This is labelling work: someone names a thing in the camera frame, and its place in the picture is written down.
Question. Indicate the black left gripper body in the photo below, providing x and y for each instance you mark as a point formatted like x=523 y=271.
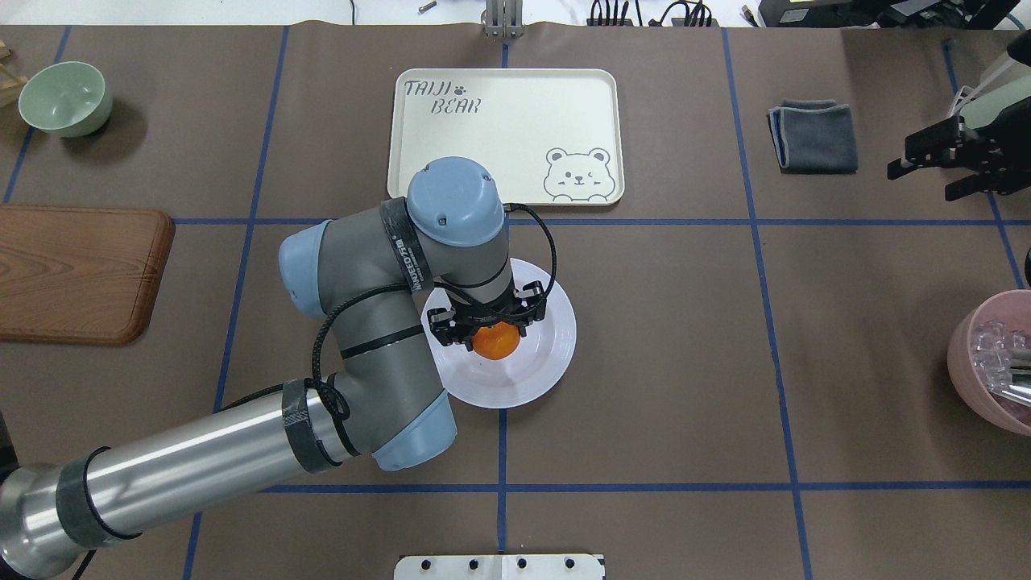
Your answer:
x=448 y=326

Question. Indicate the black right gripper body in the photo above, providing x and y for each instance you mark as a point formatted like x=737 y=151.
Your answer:
x=969 y=150

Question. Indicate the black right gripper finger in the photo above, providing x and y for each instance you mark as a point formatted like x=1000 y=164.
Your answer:
x=902 y=167
x=971 y=185

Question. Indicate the orange fruit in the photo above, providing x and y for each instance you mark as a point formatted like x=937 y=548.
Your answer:
x=496 y=342

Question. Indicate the white round plate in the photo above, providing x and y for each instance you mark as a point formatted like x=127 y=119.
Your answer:
x=536 y=365

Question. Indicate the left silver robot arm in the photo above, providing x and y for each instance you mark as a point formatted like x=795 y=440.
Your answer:
x=432 y=265

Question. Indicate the cream bear tray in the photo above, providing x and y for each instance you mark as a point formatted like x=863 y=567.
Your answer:
x=548 y=136

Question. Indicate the grey folded cloth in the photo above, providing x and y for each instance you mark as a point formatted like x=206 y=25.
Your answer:
x=814 y=137

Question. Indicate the pink bowl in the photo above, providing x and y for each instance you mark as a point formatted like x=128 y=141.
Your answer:
x=1013 y=308

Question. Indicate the black laptop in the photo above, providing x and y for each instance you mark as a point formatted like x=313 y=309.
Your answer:
x=969 y=15

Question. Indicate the clear ice cubes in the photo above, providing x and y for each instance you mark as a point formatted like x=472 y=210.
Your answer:
x=994 y=335

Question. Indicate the metal scoop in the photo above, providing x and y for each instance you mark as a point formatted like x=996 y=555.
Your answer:
x=1006 y=373

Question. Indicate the black power strip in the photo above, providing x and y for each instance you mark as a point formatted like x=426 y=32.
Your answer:
x=650 y=14

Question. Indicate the wooden cutting board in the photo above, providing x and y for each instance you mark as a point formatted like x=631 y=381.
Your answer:
x=80 y=276

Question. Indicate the green bowl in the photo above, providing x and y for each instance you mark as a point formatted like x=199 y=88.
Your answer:
x=67 y=99

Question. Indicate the white wire cup rack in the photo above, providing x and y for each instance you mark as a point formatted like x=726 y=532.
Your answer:
x=1004 y=83

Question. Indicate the white pedestal column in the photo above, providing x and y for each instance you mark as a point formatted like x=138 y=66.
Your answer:
x=502 y=566

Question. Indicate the aluminium frame post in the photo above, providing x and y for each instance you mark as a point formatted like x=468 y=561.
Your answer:
x=503 y=19

